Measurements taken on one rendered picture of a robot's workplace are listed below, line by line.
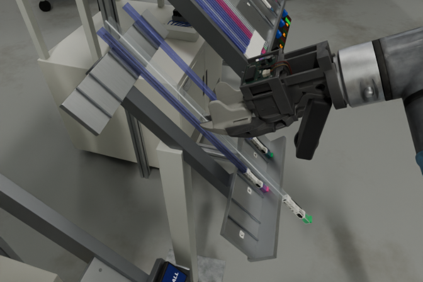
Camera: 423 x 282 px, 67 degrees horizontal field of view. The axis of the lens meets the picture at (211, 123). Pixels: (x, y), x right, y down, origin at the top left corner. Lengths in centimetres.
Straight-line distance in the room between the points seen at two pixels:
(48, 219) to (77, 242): 6
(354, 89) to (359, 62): 3
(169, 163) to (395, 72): 51
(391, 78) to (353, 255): 128
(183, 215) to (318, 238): 84
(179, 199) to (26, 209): 42
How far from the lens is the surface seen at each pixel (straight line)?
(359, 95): 42
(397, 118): 235
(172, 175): 78
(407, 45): 41
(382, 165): 200
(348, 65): 41
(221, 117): 47
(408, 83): 41
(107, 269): 60
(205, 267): 148
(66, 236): 57
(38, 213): 55
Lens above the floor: 137
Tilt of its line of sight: 43 degrees down
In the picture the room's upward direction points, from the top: straight up
